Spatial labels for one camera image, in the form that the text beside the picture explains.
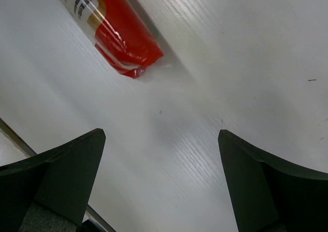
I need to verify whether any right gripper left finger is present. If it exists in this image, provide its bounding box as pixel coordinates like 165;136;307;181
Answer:
0;128;107;232

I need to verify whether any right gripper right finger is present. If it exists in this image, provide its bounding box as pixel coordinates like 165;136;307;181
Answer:
218;130;327;231

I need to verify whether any red spaghetti pack with barcode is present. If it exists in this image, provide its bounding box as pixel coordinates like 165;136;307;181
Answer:
60;0;163;78

